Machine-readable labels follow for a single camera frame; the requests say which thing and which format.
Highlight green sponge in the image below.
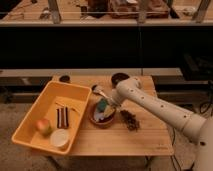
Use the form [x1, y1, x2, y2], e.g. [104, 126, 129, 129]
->
[97, 98, 108, 112]

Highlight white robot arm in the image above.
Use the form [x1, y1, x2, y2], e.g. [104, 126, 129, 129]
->
[111, 77, 213, 171]

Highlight yellow plastic tray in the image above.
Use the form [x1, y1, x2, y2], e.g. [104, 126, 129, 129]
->
[12, 81, 91, 155]

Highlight dark wooden bowl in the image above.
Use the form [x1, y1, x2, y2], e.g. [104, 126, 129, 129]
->
[111, 73, 129, 87]

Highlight white cloth in bowl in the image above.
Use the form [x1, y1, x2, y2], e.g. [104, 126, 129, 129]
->
[93, 106, 115, 122]

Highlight brown clay bowl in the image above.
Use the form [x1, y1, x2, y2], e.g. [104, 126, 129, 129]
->
[89, 102, 116, 129]

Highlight pile of brown nuts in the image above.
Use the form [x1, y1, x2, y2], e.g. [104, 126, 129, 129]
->
[120, 110, 140, 131]

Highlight small dark cup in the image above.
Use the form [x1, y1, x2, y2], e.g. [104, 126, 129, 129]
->
[59, 75, 70, 83]

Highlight wooden table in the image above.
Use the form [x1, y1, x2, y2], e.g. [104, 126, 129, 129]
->
[31, 74, 175, 158]

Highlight dark chocolate bars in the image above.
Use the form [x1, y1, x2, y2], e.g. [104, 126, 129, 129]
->
[57, 107, 69, 129]

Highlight white round lid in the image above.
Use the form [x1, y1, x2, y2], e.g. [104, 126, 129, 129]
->
[50, 129, 70, 149]

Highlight apple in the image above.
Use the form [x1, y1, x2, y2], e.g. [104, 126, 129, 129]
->
[36, 118, 51, 136]

